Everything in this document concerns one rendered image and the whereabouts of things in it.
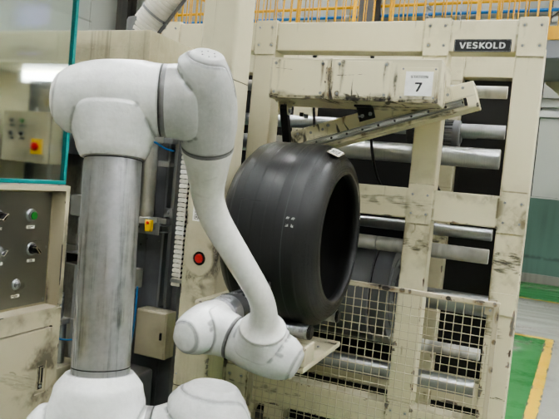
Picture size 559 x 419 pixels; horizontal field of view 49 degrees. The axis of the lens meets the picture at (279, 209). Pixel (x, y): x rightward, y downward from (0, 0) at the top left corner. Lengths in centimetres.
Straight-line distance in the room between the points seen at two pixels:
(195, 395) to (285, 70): 142
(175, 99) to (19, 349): 107
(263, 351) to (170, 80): 60
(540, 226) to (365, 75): 900
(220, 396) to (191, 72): 55
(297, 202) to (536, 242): 942
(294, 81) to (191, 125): 116
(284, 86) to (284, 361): 117
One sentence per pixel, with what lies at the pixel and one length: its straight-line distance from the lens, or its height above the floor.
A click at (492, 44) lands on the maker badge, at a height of 190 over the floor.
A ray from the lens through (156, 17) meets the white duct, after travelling 259.
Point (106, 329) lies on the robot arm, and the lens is 108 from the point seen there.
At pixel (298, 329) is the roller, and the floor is 91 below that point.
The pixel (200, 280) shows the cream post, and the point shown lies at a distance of 206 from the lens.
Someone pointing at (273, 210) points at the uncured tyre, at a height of 126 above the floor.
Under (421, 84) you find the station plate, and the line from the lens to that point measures 209.
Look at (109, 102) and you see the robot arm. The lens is 108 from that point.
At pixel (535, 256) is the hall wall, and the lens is 1101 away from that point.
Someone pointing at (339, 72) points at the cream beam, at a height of 173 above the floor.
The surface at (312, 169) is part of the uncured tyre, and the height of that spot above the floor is 138.
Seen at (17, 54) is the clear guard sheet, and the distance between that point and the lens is 185.
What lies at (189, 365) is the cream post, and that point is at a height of 70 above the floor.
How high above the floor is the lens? 135
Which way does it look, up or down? 3 degrees down
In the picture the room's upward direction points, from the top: 5 degrees clockwise
